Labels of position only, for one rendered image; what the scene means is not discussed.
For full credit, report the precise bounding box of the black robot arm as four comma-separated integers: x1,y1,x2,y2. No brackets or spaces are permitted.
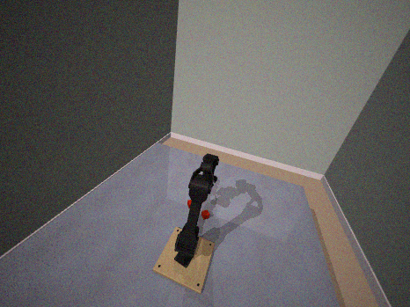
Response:
174,153,219,268

